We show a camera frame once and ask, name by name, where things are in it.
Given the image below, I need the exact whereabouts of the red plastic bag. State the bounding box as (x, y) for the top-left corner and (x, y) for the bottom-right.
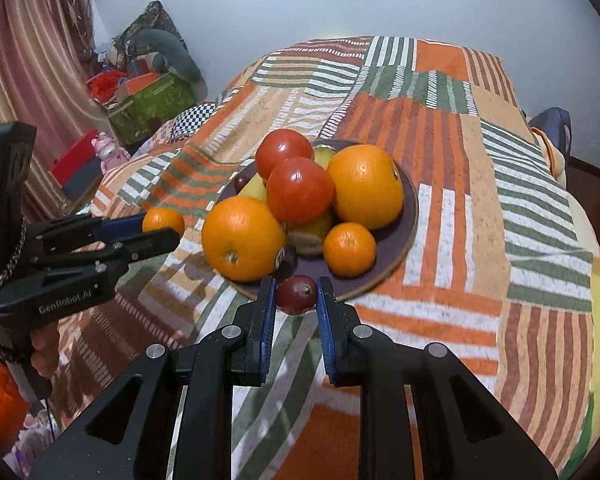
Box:
(87, 70), (128, 103)

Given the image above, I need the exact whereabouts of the dark purple plate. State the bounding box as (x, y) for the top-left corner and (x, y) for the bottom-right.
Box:
(219, 139), (420, 303)

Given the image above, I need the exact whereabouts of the person's left hand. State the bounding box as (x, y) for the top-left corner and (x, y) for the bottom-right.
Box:
(31, 327), (63, 378)

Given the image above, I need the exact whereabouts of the checkered patchwork quilt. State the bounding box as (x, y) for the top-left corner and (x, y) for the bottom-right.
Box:
(130, 101), (216, 161)

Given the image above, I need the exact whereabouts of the small tangerine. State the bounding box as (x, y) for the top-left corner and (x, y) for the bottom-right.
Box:
(323, 222), (377, 278)
(142, 207), (186, 237)

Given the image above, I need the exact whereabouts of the red tomato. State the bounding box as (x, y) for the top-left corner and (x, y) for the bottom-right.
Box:
(255, 129), (315, 181)
(266, 157), (336, 225)

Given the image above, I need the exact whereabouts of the striped brown curtain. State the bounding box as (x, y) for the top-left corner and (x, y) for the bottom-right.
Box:
(0, 0), (106, 211)

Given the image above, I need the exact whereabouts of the pink plush toy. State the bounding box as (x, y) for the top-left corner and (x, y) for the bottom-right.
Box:
(92, 132), (131, 171)

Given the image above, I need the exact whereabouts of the orange box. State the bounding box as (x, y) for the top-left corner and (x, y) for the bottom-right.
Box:
(117, 72), (171, 98)

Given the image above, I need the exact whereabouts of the green storage box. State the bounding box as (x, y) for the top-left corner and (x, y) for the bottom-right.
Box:
(105, 75), (198, 146)

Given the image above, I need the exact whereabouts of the grey long pillow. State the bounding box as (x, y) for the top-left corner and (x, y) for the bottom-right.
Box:
(130, 29), (203, 83)

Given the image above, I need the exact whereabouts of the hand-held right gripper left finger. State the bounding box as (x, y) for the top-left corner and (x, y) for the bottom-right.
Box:
(27, 276), (278, 480)

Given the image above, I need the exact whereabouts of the large orange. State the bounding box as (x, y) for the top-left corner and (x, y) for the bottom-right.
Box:
(326, 144), (405, 231)
(201, 196), (287, 282)

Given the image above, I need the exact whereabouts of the striped patchwork blanket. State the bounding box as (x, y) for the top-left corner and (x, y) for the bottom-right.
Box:
(45, 35), (600, 480)

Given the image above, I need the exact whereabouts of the dark patterned cushion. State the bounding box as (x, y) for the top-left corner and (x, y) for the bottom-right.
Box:
(114, 0), (188, 56)

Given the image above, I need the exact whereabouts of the red box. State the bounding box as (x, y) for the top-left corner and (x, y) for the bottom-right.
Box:
(47, 129), (103, 186)

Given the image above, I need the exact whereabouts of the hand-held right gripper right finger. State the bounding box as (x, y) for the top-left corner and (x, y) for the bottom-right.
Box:
(316, 276), (561, 480)

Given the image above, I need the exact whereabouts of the floral cloth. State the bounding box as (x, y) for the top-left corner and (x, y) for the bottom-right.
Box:
(2, 410), (63, 471)

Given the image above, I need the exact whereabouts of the blue white plush toy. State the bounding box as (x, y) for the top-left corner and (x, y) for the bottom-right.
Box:
(97, 35), (131, 71)

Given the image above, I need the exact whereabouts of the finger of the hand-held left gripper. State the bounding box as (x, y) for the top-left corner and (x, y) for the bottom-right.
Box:
(27, 212), (146, 254)
(40, 227), (181, 273)

